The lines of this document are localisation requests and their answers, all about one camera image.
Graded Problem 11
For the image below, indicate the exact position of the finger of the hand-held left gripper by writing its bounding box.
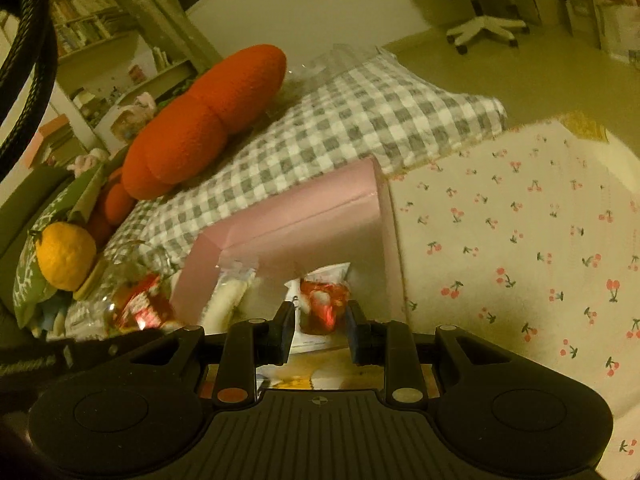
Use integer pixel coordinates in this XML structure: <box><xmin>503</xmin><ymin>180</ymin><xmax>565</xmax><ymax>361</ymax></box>
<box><xmin>65</xmin><ymin>329</ymin><xmax>168</xmax><ymax>363</ymax></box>

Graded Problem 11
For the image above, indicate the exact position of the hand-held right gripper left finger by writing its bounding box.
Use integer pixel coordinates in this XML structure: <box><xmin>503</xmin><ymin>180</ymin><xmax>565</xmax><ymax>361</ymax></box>
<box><xmin>131</xmin><ymin>302</ymin><xmax>296</xmax><ymax>407</ymax></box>

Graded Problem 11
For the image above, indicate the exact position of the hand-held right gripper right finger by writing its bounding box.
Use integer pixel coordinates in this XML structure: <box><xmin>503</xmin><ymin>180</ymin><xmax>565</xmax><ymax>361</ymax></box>
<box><xmin>345</xmin><ymin>301</ymin><xmax>511</xmax><ymax>406</ymax></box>

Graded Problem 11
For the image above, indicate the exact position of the red white snack packet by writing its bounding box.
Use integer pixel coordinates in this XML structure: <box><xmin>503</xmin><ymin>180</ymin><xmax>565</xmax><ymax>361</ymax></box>
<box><xmin>299</xmin><ymin>264</ymin><xmax>352</xmax><ymax>336</ymax></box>

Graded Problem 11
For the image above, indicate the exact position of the pink cardboard box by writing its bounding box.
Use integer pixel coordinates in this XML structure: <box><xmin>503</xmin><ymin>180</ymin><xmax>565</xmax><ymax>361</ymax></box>
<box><xmin>170</xmin><ymin>156</ymin><xmax>408</xmax><ymax>328</ymax></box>

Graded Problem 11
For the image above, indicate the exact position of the yellow snack packet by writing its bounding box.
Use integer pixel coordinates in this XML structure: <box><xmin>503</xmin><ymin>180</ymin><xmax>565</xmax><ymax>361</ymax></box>
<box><xmin>256</xmin><ymin>345</ymin><xmax>386</xmax><ymax>392</ymax></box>

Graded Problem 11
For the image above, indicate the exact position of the glass jar with wooden lid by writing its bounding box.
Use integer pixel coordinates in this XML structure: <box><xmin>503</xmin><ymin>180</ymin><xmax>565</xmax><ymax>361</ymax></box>
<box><xmin>74</xmin><ymin>242</ymin><xmax>176</xmax><ymax>332</ymax></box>

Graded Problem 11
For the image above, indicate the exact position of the green patterned cushion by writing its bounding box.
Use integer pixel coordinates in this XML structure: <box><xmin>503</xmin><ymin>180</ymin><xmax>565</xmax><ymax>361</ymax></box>
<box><xmin>14</xmin><ymin>160</ymin><xmax>118</xmax><ymax>328</ymax></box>

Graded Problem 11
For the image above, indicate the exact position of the yellow citrus fruit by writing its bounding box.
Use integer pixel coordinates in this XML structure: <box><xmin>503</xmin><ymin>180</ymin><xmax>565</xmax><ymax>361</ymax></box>
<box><xmin>36</xmin><ymin>221</ymin><xmax>97</xmax><ymax>292</ymax></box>

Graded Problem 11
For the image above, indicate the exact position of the cherry print cloth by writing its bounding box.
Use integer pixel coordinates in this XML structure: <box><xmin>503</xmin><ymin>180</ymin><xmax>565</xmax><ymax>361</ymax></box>
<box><xmin>389</xmin><ymin>119</ymin><xmax>640</xmax><ymax>480</ymax></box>

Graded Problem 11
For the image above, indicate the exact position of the pink plush toy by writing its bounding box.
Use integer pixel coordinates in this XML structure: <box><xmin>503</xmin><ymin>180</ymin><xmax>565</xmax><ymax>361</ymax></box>
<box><xmin>67</xmin><ymin>150</ymin><xmax>110</xmax><ymax>177</ymax></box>
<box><xmin>116</xmin><ymin>92</ymin><xmax>157</xmax><ymax>133</ymax></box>

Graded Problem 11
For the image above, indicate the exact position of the grey checked pillow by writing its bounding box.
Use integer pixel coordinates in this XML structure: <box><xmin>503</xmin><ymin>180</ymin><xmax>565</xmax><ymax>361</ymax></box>
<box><xmin>102</xmin><ymin>52</ymin><xmax>508</xmax><ymax>273</ymax></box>

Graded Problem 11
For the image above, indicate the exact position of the orange plush cushion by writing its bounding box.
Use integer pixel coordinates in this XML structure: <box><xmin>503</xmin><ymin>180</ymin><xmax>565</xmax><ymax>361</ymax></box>
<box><xmin>121</xmin><ymin>44</ymin><xmax>288</xmax><ymax>201</ymax></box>

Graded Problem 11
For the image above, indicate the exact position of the white bookshelf with books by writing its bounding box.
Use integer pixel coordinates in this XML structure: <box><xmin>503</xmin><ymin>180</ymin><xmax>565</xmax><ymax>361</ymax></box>
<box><xmin>30</xmin><ymin>0</ymin><xmax>198</xmax><ymax>161</ymax></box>

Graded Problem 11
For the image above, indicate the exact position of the white office chair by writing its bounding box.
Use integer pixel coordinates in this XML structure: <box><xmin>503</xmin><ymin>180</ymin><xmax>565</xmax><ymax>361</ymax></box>
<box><xmin>397</xmin><ymin>0</ymin><xmax>532</xmax><ymax>55</ymax></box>

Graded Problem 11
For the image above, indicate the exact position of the orange white bag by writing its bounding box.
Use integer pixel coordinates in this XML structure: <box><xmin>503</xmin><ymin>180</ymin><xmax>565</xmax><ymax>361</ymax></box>
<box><xmin>582</xmin><ymin>0</ymin><xmax>640</xmax><ymax>63</ymax></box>

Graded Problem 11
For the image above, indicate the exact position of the black cable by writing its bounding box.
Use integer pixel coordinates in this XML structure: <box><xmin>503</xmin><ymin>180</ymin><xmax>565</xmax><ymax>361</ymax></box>
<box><xmin>0</xmin><ymin>0</ymin><xmax>57</xmax><ymax>181</ymax></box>

